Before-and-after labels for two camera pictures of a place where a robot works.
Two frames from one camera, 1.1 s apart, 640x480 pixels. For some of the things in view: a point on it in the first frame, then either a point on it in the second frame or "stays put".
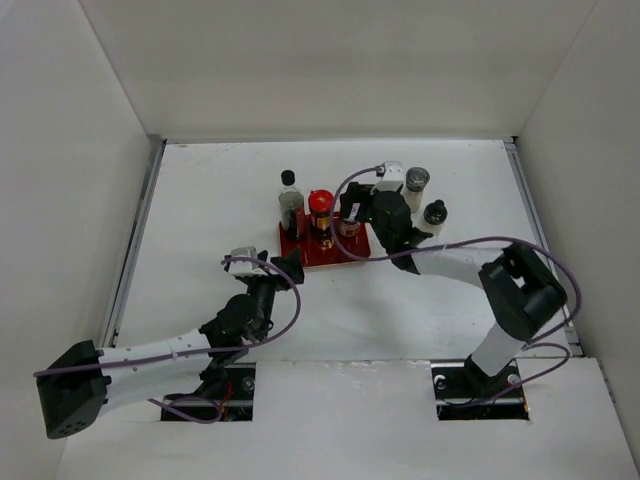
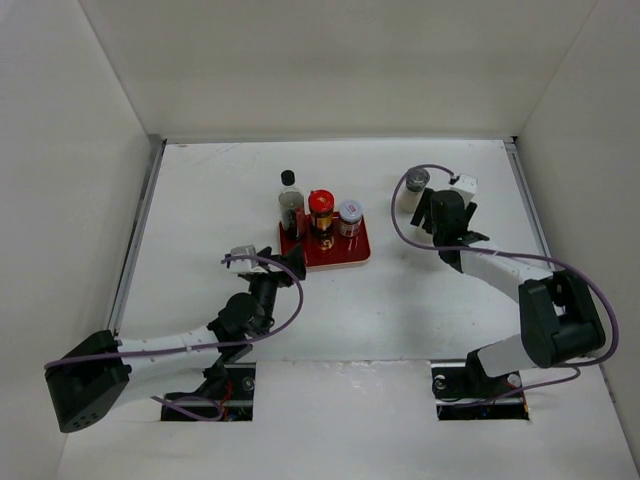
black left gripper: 289,267 stays put
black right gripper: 357,193 → 425,205
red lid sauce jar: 321,204 stays put
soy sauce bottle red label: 292,211 stays put
